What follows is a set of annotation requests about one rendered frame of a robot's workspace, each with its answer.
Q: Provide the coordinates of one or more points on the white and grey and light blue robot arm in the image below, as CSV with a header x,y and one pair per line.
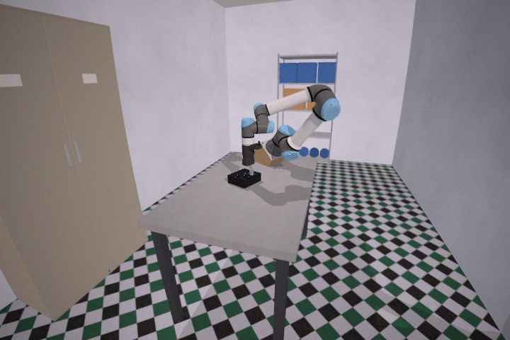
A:
x,y
285,143

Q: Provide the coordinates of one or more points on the black lighting desk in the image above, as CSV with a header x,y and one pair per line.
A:
x,y
242,178

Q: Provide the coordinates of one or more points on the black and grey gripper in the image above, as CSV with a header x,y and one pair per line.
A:
x,y
248,148

